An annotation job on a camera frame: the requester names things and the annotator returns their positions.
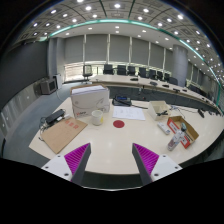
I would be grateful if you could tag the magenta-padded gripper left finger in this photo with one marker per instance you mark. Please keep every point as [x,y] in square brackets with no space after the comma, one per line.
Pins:
[76,160]

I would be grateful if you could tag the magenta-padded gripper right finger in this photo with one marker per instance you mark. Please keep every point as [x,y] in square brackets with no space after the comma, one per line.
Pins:
[146,159]

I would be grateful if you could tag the clear plastic water bottle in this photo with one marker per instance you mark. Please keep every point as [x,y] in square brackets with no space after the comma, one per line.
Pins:
[174,141]

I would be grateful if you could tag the brown paper envelope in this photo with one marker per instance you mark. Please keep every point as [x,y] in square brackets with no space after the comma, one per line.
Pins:
[63,134]

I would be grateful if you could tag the white remote control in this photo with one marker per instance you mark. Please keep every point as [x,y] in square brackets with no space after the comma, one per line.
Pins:
[163,128]

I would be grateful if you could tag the flat round red coaster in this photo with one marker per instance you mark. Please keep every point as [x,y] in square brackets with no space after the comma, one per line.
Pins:
[118,124]

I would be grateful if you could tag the white paper cup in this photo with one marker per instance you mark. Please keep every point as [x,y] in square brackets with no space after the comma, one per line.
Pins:
[97,118]

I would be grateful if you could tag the black power adapter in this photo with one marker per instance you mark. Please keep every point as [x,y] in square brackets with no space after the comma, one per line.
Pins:
[55,116]

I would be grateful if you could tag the small open white box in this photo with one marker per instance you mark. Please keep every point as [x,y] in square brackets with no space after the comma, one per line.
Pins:
[156,111]

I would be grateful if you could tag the white paper sheet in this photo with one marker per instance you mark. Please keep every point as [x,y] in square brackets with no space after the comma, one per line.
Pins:
[129,113]

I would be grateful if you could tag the green whiteboard eraser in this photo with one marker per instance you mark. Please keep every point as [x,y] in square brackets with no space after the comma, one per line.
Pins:
[183,126]

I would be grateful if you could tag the open red-edged cardboard box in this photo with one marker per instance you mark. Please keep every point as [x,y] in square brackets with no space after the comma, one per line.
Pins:
[191,134]

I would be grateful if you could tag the large white cardboard box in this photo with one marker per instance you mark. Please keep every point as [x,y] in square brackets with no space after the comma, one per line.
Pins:
[89,101]

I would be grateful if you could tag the long curved conference desk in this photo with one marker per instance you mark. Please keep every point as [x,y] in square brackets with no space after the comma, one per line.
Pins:
[133,82]

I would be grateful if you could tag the old grey monitor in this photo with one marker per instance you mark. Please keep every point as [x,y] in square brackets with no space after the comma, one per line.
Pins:
[48,86]

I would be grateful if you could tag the row of black office chairs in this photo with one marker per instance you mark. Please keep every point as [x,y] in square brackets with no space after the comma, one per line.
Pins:
[121,70]

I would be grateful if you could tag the group of ceiling lights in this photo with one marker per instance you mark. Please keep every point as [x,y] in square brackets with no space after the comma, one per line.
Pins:
[117,5]

